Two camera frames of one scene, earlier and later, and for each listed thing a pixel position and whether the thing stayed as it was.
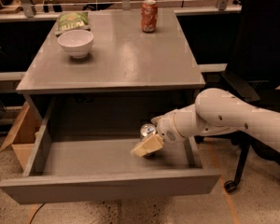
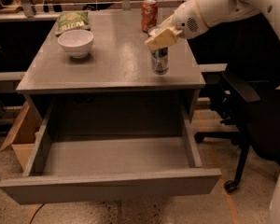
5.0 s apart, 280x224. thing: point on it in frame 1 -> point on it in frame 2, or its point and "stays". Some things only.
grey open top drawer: [62, 169] stays
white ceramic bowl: [77, 43] stays
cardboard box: [23, 135] stays
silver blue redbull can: [147, 130] -> [161, 61]
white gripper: [166, 127] -> [187, 20]
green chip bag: [73, 21] stays
